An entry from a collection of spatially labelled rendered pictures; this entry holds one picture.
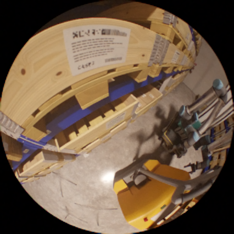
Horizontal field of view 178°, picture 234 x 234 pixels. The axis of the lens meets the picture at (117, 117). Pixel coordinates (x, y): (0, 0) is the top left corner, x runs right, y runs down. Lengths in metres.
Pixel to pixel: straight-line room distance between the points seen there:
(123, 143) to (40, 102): 1.41
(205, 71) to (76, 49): 5.59
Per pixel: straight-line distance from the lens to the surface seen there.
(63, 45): 0.23
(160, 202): 0.92
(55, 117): 0.43
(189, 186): 0.47
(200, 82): 5.63
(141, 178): 1.15
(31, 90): 0.27
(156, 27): 0.65
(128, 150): 1.49
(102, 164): 1.48
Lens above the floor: 1.46
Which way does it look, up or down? 61 degrees down
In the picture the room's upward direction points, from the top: 7 degrees clockwise
